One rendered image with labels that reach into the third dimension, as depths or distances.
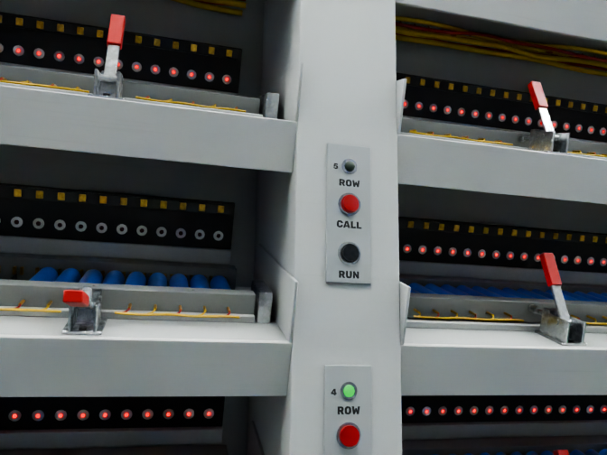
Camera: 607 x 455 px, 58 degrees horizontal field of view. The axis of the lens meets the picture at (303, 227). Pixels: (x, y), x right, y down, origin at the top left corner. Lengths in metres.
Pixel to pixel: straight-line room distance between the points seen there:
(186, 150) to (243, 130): 0.05
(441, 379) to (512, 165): 0.22
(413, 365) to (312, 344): 0.09
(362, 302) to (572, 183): 0.26
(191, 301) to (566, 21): 0.49
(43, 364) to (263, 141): 0.24
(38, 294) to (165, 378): 0.13
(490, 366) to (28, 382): 0.38
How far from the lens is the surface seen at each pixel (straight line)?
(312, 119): 0.49
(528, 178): 0.59
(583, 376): 0.59
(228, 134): 0.48
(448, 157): 0.54
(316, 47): 0.52
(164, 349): 0.44
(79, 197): 0.62
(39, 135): 0.48
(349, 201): 0.47
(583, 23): 0.71
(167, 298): 0.48
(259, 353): 0.45
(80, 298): 0.38
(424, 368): 0.50
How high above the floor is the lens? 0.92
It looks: 12 degrees up
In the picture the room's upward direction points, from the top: 1 degrees clockwise
